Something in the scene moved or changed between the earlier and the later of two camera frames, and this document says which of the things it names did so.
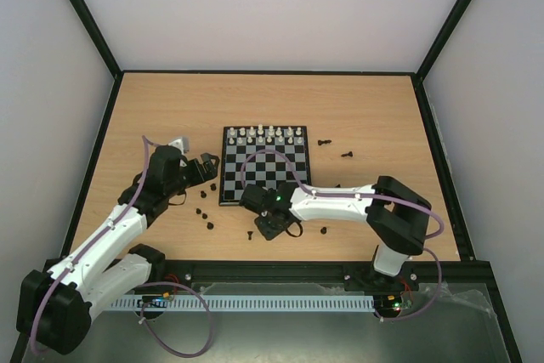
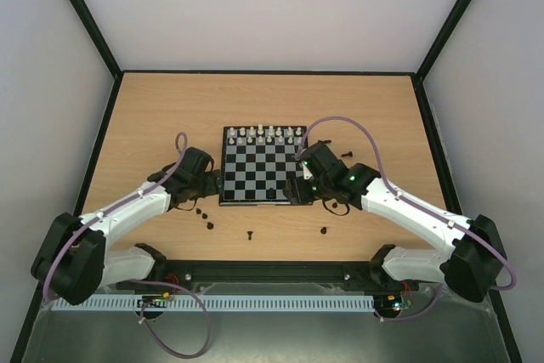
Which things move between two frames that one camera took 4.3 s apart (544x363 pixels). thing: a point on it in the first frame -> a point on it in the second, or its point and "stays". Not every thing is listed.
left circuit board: (154, 301) stays
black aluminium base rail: (456, 279) stays
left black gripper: (212, 172) -> (215, 185)
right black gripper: (270, 222) -> (295, 190)
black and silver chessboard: (263, 155) stays
